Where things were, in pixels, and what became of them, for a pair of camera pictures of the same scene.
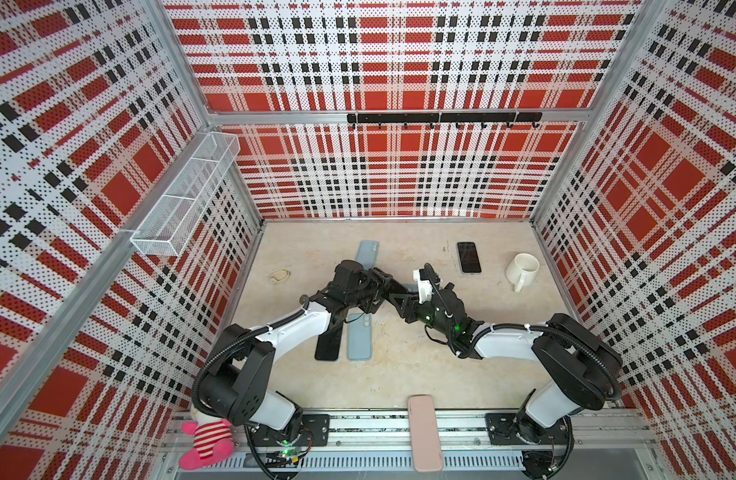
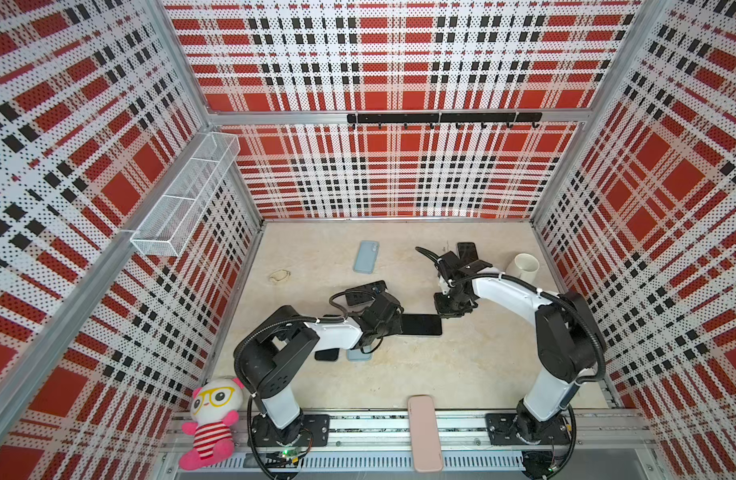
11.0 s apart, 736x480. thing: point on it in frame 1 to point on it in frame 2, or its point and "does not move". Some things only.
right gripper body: (424, 314) to (449, 305)
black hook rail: (444, 117) does not move
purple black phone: (469, 257) does not move
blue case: (367, 253) does not move
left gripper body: (364, 295) to (393, 326)
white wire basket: (168, 226) does not move
